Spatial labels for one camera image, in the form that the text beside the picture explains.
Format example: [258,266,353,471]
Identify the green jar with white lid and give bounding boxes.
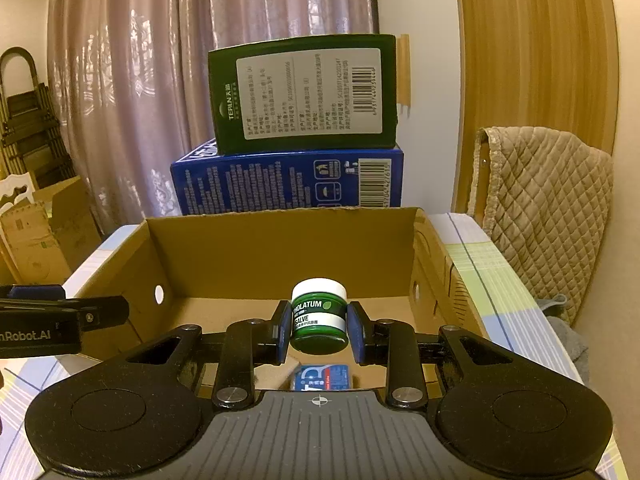
[290,278,349,353]

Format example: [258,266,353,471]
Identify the grey cloth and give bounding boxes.
[537,294,592,378]

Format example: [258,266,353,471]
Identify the dark green carton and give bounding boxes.
[207,34,399,156]

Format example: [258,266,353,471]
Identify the beige quilted cloth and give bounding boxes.
[467,126,615,313]

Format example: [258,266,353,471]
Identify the blue carton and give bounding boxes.
[170,141,404,217]

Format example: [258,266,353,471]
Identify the cardboard box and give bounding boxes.
[70,206,493,395]

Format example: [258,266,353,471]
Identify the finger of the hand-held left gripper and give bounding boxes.
[0,284,67,301]
[0,295,130,334]

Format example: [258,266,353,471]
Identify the mauve curtain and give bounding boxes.
[47,0,378,233]

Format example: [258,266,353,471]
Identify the dark folding rack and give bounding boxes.
[0,47,76,191]

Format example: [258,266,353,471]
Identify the wooden wall sticks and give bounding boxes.
[397,35,414,118]

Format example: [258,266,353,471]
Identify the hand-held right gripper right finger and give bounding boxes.
[347,301,518,408]

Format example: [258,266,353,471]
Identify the wooden wardrobe panel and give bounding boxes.
[452,0,618,226]

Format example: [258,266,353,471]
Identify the flattened cardboard boxes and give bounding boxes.
[0,175,103,286]

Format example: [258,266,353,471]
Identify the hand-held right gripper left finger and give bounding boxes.
[117,300,292,408]

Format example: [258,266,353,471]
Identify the small blue packet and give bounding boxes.
[291,364,351,391]

